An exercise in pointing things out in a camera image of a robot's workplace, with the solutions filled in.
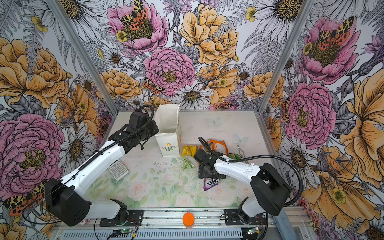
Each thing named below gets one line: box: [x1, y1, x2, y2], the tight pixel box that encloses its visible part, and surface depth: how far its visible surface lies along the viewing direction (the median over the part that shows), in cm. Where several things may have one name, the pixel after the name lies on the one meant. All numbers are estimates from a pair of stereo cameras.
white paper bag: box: [154, 103, 182, 158], surface depth 87 cm
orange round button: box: [182, 212, 195, 227], surface depth 68 cm
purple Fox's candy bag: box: [203, 177, 220, 192], surface depth 84 cm
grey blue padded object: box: [272, 207, 297, 240], surface depth 71 cm
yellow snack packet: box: [181, 144, 198, 158], surface depth 91 cm
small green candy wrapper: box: [181, 158, 195, 170], surface depth 91 cm
